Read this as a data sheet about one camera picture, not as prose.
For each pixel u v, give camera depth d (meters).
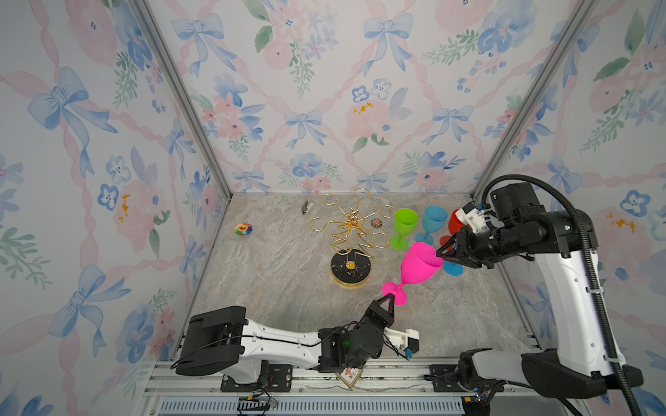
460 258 0.54
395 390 0.73
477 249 0.53
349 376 0.73
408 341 0.60
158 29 0.73
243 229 1.07
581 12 0.69
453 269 0.98
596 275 0.37
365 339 0.51
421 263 0.59
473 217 0.58
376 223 1.10
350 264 0.95
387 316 0.59
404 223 0.91
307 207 1.13
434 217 0.93
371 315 0.62
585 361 0.36
